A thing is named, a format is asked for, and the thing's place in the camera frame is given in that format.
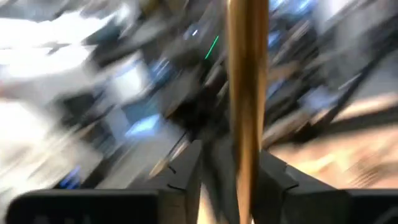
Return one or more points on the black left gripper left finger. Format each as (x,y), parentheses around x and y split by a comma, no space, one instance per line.
(93,208)

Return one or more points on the gold fork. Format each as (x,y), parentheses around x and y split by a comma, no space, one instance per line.
(247,93)

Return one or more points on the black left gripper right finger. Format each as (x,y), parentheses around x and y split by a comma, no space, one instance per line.
(311,205)

